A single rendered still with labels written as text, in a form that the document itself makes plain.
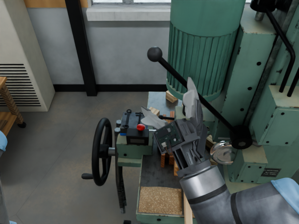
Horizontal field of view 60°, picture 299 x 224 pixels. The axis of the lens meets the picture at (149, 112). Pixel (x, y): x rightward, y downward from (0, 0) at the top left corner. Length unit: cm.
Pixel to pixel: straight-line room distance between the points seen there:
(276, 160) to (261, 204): 49
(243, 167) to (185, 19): 46
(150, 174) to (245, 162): 34
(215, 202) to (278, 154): 47
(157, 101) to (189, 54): 56
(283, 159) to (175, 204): 40
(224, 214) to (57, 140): 191
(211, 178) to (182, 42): 33
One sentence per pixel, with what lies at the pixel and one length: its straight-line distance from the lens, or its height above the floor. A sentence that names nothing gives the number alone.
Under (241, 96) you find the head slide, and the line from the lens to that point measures 80.
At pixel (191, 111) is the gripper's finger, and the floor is 131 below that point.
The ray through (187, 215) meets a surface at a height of 94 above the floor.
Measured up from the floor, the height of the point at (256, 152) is 108.
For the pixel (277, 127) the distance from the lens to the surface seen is 73.
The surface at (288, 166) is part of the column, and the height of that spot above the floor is 94.
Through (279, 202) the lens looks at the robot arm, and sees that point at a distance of 52.
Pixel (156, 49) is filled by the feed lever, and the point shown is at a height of 141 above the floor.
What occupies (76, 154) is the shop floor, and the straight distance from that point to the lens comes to 219.
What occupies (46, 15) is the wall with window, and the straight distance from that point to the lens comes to 233.
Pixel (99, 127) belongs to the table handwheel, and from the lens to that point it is 104.
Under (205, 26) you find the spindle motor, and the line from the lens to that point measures 63.
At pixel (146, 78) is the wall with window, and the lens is 252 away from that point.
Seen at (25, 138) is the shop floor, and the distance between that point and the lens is 244.
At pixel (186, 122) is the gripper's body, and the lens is 60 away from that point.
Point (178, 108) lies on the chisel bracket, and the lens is 93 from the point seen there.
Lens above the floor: 172
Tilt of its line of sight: 46 degrees down
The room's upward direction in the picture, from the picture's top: straight up
